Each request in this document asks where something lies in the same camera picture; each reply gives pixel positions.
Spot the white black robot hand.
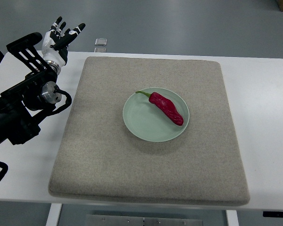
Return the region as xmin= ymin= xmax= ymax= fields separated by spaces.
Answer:
xmin=42 ymin=16 xmax=86 ymax=67

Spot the red pepper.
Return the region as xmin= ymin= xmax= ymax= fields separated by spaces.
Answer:
xmin=135 ymin=90 xmax=184 ymax=126

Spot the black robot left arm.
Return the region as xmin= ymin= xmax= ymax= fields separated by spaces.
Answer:
xmin=0 ymin=32 xmax=72 ymax=145

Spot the light green plate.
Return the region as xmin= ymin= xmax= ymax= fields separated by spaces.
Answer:
xmin=123 ymin=87 xmax=190 ymax=142

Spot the beige fabric mat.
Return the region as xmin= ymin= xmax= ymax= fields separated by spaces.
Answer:
xmin=49 ymin=56 xmax=250 ymax=206

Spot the white table leg left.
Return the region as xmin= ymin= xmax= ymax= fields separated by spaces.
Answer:
xmin=45 ymin=203 xmax=62 ymax=226

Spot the white table leg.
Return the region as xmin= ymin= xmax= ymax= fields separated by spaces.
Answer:
xmin=45 ymin=203 xmax=62 ymax=226
xmin=225 ymin=210 xmax=239 ymax=226

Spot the white table leg right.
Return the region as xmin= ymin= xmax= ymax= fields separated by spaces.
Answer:
xmin=225 ymin=210 xmax=239 ymax=226

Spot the black table control panel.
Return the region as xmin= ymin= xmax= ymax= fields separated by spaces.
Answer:
xmin=262 ymin=211 xmax=283 ymax=218

